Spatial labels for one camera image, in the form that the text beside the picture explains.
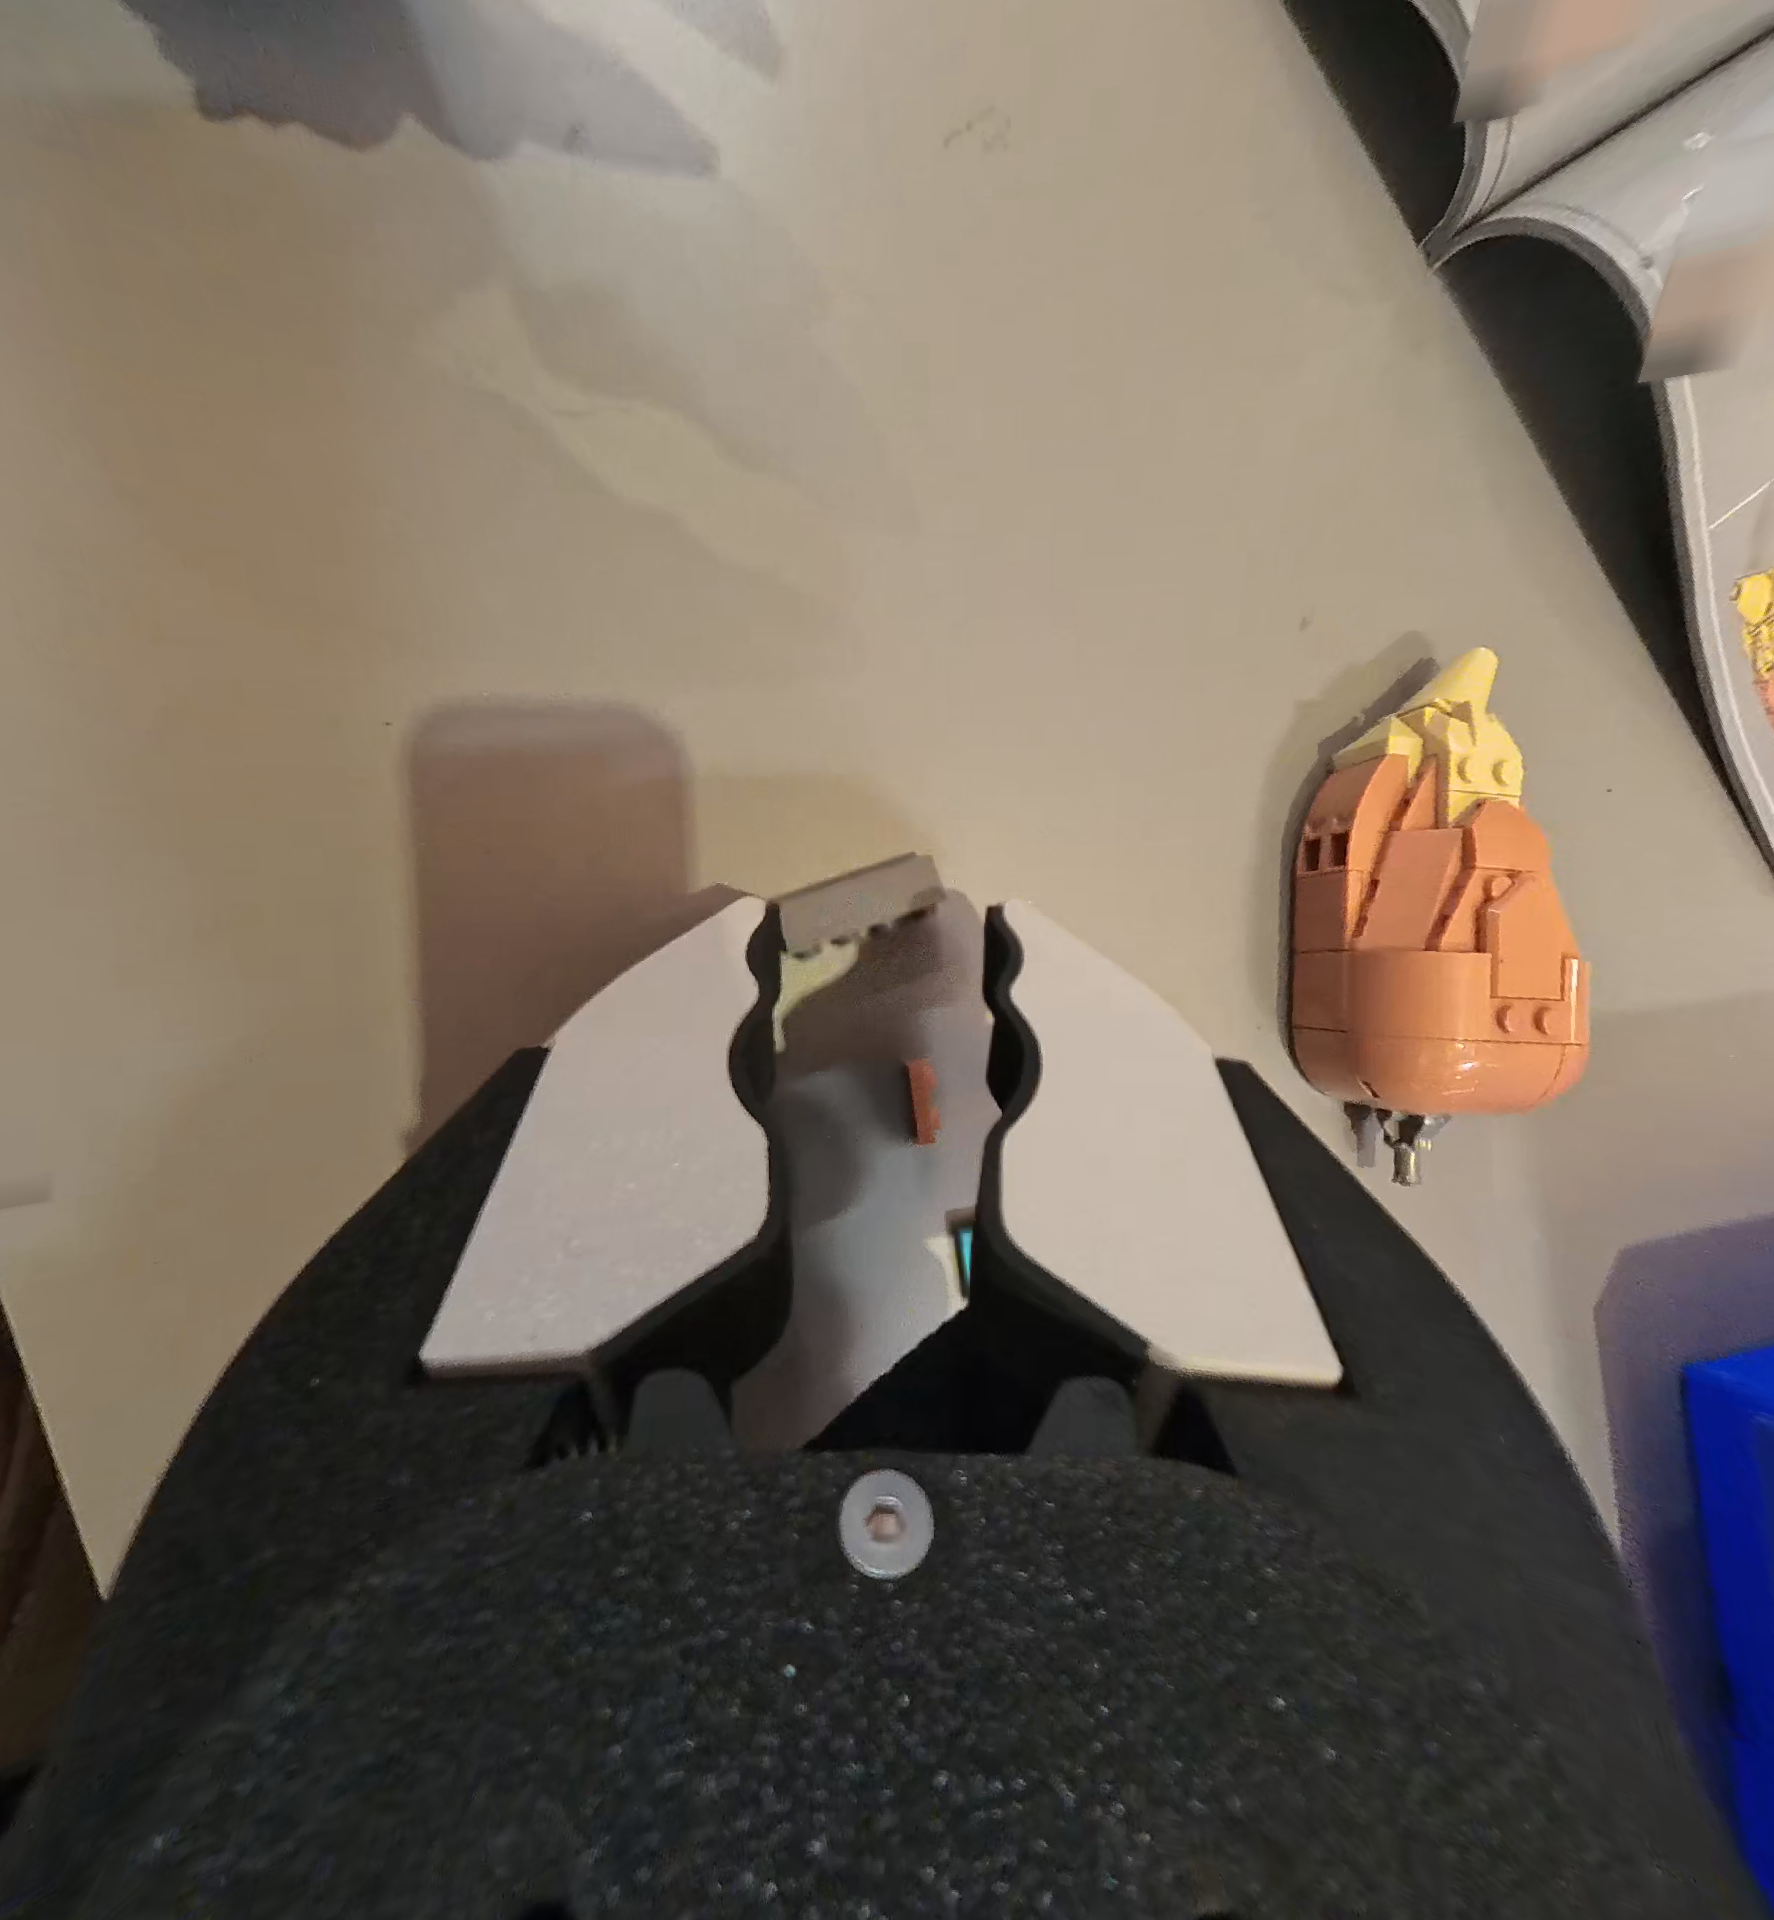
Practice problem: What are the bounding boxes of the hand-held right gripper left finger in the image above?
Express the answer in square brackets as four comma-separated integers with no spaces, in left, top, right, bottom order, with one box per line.
[415,893,794,1379]

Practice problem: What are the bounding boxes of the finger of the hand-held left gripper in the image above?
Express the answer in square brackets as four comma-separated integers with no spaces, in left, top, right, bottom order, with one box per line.
[376,0,785,62]

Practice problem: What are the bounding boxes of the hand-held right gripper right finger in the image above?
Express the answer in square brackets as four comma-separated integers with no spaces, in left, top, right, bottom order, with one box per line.
[971,897,1344,1395]

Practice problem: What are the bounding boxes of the grey toy brick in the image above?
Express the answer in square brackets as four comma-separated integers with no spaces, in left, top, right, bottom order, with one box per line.
[762,849,957,964]

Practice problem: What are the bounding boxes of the brown tan brick-built head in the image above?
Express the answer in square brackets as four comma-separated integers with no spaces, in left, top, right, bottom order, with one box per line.
[1286,644,1597,1188]

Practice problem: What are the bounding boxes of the grey instruction booklet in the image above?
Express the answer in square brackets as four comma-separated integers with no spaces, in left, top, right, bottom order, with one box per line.
[1286,0,1774,903]

